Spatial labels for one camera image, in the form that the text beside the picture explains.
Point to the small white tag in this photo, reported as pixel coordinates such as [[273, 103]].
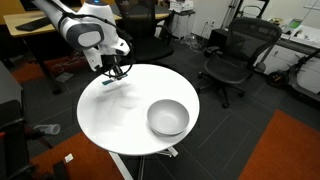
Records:
[[69, 158]]

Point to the wooden desk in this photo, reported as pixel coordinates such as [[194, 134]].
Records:
[[30, 23]]

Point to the black keyboard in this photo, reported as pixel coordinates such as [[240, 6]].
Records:
[[33, 24]]

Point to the black equipment stand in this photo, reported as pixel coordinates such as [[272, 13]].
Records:
[[11, 140]]

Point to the teal whiteboard marker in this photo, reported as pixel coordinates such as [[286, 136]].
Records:
[[108, 81]]

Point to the white counter cabinet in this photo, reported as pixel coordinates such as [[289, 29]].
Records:
[[300, 46]]

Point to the black high-back office chair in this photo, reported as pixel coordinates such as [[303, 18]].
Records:
[[146, 36]]

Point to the clear plastic cup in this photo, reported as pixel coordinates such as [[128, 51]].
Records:
[[48, 129]]

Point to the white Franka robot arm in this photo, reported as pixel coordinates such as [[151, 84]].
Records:
[[83, 33]]

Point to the black low cabinet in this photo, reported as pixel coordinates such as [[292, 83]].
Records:
[[220, 41]]

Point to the white round bowl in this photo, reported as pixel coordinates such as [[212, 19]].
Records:
[[168, 116]]

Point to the white small cabinet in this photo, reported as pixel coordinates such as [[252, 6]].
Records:
[[182, 25]]

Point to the silver table base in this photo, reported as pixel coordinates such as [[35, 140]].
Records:
[[166, 151]]

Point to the green box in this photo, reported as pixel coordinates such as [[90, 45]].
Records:
[[295, 23]]

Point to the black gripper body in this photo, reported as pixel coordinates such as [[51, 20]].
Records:
[[114, 62]]

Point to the black electric scooter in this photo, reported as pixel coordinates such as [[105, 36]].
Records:
[[293, 80]]

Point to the black mesh office chair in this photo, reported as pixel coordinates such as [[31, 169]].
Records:
[[240, 53]]

